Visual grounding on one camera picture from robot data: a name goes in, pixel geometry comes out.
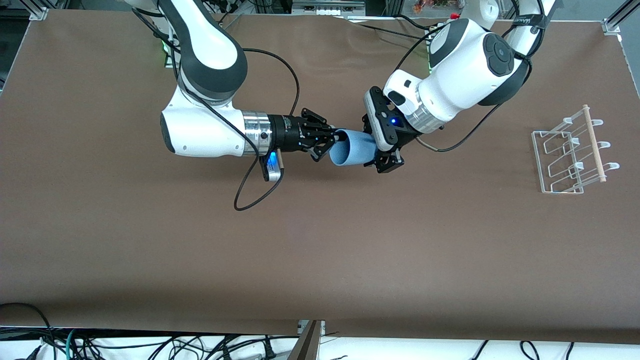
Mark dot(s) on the grey metal bracket post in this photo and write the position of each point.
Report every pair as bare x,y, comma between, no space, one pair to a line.
310,345

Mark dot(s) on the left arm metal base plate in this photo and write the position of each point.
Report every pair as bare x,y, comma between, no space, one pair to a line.
429,55

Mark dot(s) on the grey electronics box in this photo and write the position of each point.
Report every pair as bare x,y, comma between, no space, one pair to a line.
325,5

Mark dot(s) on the blue plastic cup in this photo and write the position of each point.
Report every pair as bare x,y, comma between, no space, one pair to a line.
352,150

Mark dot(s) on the aluminium frame post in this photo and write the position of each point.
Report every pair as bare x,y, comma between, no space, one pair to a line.
393,6

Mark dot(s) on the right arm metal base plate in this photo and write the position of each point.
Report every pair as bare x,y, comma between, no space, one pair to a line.
167,59

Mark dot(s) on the aluminium frame beam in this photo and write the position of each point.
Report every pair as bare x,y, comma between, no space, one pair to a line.
612,25
37,12

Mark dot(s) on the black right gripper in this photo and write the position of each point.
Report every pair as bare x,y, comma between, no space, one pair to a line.
286,133

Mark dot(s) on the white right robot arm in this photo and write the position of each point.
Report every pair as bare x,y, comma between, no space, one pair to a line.
210,45

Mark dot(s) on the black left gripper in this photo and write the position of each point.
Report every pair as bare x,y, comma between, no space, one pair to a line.
406,135

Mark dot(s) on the orange background clutter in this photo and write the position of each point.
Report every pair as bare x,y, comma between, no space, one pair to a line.
430,5

